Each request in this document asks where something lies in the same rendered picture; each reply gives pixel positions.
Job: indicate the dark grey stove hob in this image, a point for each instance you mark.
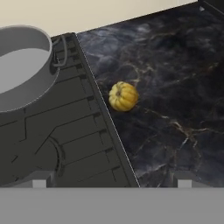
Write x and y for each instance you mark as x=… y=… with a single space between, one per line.
x=75 y=140

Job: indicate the yellow squash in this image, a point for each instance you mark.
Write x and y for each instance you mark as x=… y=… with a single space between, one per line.
x=123 y=96

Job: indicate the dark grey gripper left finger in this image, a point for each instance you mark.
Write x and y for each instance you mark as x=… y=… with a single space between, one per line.
x=40 y=178

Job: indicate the grey metal pot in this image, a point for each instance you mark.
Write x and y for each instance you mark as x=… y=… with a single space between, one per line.
x=26 y=70

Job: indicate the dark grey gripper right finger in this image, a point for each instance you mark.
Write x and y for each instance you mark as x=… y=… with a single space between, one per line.
x=183 y=178

